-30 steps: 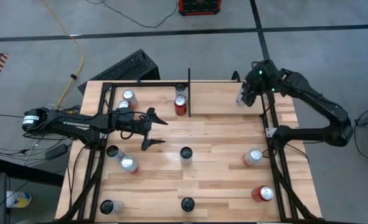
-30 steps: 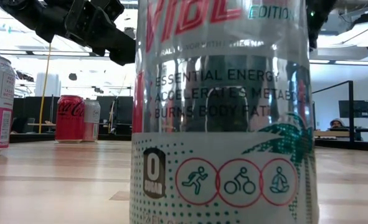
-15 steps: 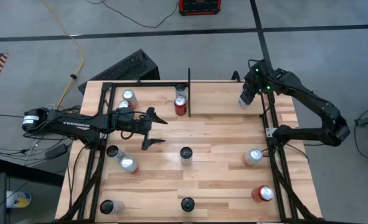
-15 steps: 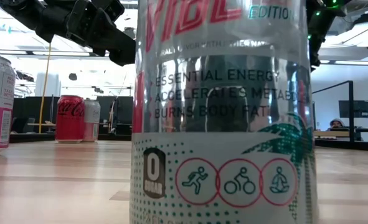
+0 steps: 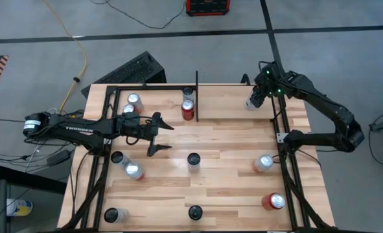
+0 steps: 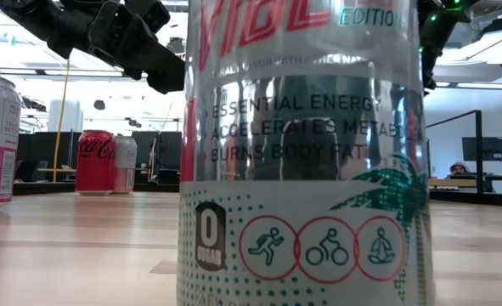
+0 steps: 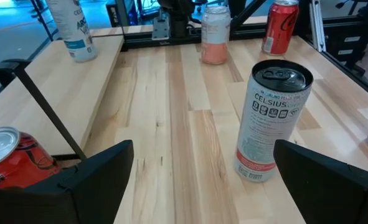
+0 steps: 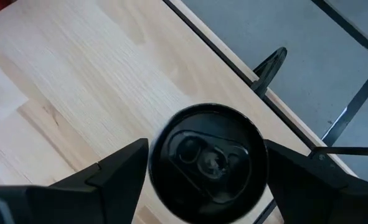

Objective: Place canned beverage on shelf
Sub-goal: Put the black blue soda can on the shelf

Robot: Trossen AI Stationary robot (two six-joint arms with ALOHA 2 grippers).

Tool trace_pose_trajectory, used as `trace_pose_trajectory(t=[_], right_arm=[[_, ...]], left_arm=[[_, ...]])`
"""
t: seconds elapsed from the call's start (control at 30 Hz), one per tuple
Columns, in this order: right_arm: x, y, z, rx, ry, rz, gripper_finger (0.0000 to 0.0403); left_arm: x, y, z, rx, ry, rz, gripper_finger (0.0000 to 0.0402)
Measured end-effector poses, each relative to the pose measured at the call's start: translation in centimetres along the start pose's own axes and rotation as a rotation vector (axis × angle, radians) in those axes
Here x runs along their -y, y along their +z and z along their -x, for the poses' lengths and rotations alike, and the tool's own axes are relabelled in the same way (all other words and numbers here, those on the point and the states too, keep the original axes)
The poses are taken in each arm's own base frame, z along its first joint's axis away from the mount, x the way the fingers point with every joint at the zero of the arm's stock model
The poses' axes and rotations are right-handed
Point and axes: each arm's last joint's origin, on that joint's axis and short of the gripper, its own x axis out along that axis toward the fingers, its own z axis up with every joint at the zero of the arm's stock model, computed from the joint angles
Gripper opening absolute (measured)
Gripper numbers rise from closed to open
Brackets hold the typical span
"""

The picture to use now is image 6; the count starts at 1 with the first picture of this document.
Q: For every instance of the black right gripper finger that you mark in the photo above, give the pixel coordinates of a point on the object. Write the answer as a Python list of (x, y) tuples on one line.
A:
[(432, 68)]

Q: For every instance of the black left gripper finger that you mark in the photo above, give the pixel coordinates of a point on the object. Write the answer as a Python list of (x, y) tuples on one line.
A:
[(153, 17), (161, 72)]

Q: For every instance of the white salmon Spindrift can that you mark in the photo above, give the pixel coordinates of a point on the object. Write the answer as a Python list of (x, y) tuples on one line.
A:
[(127, 161)]

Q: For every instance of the red Coca-Cola can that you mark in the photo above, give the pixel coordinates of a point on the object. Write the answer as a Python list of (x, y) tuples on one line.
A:
[(95, 170)]

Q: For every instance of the white Celsius energy drink can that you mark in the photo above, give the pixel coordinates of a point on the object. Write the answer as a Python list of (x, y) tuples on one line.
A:
[(301, 191)]

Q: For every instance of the small black ceiling dome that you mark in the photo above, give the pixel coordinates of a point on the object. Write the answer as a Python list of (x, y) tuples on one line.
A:
[(99, 104)]

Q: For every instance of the black room partition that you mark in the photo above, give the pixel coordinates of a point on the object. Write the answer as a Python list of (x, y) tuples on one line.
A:
[(170, 153), (42, 149)]

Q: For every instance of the white column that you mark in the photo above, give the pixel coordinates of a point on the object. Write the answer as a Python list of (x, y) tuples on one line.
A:
[(65, 115)]

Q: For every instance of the yellow pole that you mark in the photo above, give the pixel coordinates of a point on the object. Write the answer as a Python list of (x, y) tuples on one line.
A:
[(63, 115)]

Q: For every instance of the black computer monitor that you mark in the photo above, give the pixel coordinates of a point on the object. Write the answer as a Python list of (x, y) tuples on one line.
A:
[(484, 149)]

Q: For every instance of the person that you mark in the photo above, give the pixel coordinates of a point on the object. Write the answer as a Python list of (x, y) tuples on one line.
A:
[(458, 168)]

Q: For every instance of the wooden desk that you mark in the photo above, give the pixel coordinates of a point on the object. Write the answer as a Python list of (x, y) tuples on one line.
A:
[(55, 170)]

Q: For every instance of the thin black shelf side frame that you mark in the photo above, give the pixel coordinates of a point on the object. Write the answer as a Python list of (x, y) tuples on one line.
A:
[(479, 149)]

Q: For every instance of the black aluminium rail frame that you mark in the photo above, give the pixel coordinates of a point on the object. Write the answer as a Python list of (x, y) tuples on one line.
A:
[(42, 188), (488, 199)]

